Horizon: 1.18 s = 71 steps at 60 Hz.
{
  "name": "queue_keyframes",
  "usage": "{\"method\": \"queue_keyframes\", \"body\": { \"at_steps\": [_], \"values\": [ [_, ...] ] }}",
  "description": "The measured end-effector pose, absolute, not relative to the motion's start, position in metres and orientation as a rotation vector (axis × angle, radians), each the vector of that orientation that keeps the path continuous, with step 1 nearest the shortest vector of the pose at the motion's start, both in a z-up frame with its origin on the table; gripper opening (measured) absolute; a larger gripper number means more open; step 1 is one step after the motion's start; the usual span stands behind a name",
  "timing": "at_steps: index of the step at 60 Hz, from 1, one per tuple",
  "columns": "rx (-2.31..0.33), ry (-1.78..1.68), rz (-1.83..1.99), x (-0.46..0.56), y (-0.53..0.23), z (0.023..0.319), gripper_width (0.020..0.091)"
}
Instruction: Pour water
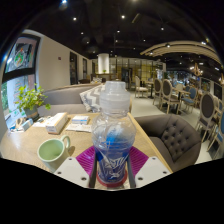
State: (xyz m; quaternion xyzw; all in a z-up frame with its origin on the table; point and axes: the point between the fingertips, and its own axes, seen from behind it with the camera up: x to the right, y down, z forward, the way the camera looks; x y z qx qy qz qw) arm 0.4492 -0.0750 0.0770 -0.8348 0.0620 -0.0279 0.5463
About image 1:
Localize colourful window poster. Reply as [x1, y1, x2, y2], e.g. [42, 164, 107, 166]
[3, 34, 41, 74]

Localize white tissue box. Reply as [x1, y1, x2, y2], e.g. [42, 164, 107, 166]
[44, 112, 69, 135]

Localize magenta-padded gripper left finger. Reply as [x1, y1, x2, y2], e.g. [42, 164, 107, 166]
[53, 145, 98, 189]

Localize grey white chevron cushion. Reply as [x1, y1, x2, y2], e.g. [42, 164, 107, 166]
[79, 83, 106, 113]

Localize flat blue white box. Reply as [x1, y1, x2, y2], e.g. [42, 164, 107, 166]
[71, 115, 90, 125]

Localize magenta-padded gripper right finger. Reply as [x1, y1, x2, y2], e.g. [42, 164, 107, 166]
[126, 146, 173, 189]

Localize grey tufted armchair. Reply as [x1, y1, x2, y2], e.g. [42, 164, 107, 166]
[134, 113, 203, 173]

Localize clear blue-labelled drink bottle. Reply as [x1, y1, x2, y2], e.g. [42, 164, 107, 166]
[90, 80, 137, 186]

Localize white leaflets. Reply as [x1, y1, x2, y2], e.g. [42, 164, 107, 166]
[65, 123, 93, 134]

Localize mint green mug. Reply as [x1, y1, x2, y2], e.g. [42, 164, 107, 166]
[36, 134, 72, 173]

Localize group of dining chairs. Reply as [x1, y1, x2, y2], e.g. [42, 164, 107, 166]
[133, 74, 224, 161]

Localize grey curved sofa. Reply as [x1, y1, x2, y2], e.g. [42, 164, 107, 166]
[38, 82, 104, 116]

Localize green potted plant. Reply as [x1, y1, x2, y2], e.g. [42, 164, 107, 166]
[14, 83, 52, 122]

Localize small blue white box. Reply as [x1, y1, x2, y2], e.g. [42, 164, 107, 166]
[20, 118, 34, 132]

